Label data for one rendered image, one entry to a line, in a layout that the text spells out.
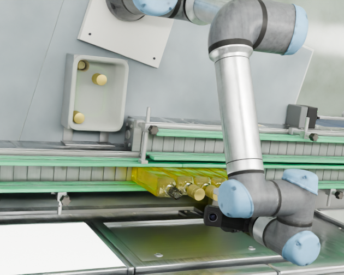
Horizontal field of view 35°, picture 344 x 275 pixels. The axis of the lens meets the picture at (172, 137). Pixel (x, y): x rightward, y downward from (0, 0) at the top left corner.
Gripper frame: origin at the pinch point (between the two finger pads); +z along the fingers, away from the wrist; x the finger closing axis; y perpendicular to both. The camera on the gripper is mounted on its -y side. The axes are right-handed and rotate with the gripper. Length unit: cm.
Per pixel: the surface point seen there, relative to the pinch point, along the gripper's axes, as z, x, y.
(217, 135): 26.8, 13.5, 15.4
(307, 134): 26, 16, 51
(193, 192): 7.9, 0.4, -1.7
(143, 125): 27.1, 15.2, -9.9
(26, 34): 48, 37, -41
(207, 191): 9.8, 0.1, 4.2
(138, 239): 9.4, -13.1, -15.4
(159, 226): 19.1, -13.0, -4.7
